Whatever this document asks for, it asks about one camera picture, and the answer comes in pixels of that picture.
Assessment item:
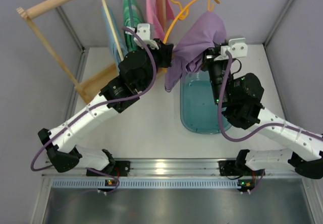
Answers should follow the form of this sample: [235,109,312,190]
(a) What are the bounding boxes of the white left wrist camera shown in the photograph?
[136,23,159,49]

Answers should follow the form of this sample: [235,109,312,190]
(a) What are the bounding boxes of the light wooden hanger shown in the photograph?
[101,0,124,61]

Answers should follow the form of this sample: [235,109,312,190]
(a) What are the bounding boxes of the purple trousers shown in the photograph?
[165,11,227,92]

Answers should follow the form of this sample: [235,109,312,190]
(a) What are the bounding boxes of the white slotted cable duct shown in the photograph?
[52,179,241,189]

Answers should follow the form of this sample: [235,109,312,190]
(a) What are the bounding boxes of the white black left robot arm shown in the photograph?
[38,39,174,174]

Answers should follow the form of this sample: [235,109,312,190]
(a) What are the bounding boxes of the wooden clothes rack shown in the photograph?
[16,0,169,104]

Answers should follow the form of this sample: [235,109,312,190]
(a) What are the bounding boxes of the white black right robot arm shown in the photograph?
[201,45,322,180]

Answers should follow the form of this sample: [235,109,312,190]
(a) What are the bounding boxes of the green patterned trousers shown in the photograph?
[123,0,144,51]

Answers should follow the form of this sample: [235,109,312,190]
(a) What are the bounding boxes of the orange plastic hanger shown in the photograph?
[163,0,221,44]

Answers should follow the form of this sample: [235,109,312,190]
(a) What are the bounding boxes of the light blue trousers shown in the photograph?
[100,6,131,65]

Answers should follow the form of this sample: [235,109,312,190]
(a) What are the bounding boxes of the aluminium mounting rail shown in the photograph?
[41,157,315,178]

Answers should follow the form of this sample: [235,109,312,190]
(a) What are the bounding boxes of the pink trousers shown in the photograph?
[146,0,175,40]

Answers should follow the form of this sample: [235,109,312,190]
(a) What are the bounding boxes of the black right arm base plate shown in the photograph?
[218,160,263,180]

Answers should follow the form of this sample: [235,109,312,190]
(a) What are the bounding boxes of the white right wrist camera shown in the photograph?
[219,36,248,60]

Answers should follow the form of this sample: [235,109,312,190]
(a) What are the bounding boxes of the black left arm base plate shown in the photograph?
[86,160,131,177]

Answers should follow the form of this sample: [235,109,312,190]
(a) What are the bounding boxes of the teal plastic bin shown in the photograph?
[180,71,220,135]

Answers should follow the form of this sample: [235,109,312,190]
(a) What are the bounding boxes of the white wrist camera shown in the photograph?
[219,36,248,60]
[136,23,159,49]

